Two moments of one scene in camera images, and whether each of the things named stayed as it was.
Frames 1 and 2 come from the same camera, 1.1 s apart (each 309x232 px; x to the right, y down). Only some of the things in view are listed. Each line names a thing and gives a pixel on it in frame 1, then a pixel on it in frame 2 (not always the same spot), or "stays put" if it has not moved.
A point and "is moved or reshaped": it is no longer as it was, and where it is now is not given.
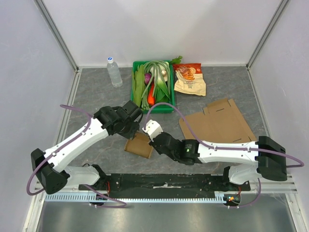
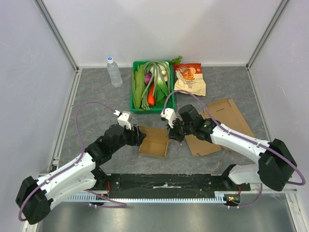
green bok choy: [162, 92] stays put
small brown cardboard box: [139, 145] is moved or reshaped
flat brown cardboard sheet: [220, 122] stays put
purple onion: [147, 77] stays put
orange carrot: [151, 99] stays put
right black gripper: [156, 141] to [177, 132]
